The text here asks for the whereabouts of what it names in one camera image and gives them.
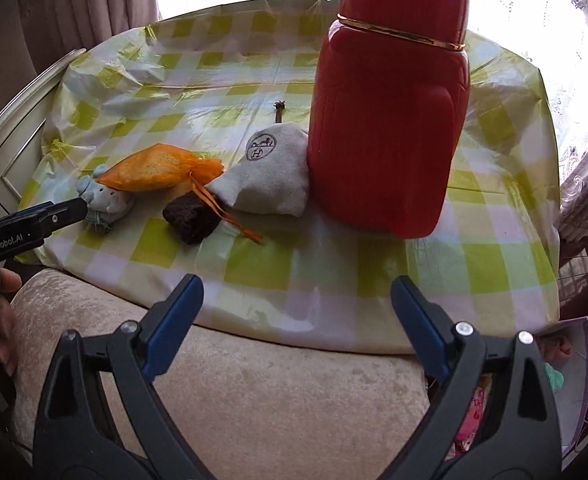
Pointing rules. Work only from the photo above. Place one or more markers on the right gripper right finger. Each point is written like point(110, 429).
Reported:
point(518, 435)

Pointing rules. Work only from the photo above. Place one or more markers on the green teal cloth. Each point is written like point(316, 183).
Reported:
point(555, 377)

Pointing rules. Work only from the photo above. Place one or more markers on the beige velvet cushion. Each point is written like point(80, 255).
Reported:
point(250, 410)

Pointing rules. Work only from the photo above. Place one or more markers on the light blue plush toy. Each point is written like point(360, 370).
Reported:
point(105, 205)

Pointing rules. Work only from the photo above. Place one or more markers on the dark red knit hat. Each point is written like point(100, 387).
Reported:
point(555, 348)

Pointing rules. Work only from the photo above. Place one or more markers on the purple white cardboard box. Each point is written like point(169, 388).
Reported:
point(572, 400)

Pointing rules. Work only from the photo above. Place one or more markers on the mauve curtain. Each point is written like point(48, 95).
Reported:
point(53, 28)

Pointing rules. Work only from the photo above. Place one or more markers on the dark brown knit item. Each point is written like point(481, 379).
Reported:
point(191, 218)

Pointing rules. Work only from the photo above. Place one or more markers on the grey drawstring pouch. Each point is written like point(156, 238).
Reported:
point(272, 177)

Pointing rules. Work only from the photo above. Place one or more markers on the cream cabinet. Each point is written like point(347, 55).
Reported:
point(22, 123)

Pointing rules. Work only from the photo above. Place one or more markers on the pink patterned cloth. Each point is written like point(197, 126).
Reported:
point(471, 422)

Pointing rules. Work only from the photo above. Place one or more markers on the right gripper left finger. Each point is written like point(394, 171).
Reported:
point(75, 434)

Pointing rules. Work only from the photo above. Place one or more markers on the orange organza pouch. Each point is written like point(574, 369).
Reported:
point(164, 166)

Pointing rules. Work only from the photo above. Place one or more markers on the person left hand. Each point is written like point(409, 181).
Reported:
point(10, 282)

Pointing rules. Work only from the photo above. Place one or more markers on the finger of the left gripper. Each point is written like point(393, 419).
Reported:
point(55, 216)

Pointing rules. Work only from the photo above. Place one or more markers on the red thermos jug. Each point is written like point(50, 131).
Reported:
point(390, 98)

